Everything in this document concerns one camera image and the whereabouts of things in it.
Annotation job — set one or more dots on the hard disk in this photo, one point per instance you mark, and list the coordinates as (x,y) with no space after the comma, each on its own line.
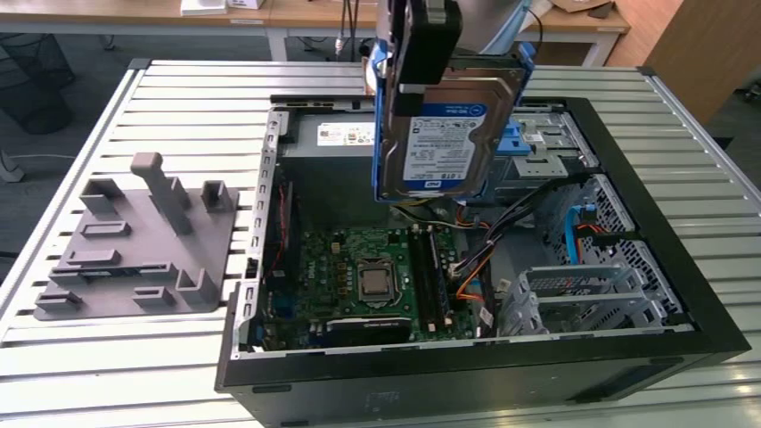
(440,151)

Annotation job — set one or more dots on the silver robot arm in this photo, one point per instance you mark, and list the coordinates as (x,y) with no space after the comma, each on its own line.
(482,27)

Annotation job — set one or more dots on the metal disk bay cage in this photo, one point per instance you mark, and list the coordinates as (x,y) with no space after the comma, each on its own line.
(588,299)

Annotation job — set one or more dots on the white plastic device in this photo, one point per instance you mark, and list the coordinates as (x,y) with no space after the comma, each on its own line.
(540,15)

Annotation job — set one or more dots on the blue plastic drive latch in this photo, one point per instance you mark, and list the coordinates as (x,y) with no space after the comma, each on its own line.
(518,145)

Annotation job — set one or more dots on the brown cardboard piece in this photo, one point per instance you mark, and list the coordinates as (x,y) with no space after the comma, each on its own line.
(580,5)

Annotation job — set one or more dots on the small white box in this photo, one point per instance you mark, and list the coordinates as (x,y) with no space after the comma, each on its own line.
(247,3)

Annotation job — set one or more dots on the metal optical drive cage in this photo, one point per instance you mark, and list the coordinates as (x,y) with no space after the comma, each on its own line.
(547,169)

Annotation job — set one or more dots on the grey power supply unit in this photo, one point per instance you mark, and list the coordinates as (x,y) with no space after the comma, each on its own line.
(327,187)

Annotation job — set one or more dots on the large white box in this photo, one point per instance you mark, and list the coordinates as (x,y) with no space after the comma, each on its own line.
(202,9)

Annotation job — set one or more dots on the green motherboard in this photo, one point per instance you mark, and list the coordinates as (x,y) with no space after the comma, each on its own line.
(351,243)

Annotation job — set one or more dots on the brown wooden cabinet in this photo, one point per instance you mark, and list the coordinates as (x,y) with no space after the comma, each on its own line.
(731,44)

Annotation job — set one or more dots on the black RAM stick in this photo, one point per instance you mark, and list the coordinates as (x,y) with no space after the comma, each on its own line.
(422,276)

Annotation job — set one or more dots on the light wooden desk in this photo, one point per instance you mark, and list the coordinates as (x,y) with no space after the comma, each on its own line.
(119,18)

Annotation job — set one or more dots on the silver CPU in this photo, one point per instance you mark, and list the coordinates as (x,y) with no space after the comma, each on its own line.
(375,283)

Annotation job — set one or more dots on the grey parts rack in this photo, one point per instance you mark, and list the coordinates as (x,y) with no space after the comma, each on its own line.
(149,241)

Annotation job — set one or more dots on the black graphics card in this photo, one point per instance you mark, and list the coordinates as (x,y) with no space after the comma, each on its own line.
(369,330)

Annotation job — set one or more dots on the black mesh waste bin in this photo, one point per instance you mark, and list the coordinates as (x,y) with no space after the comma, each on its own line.
(37,80)

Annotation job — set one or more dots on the black PC case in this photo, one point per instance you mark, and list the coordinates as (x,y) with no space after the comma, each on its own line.
(476,379)

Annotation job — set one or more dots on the grey metal stand foot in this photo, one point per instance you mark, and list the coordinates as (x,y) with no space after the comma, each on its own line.
(13,171)

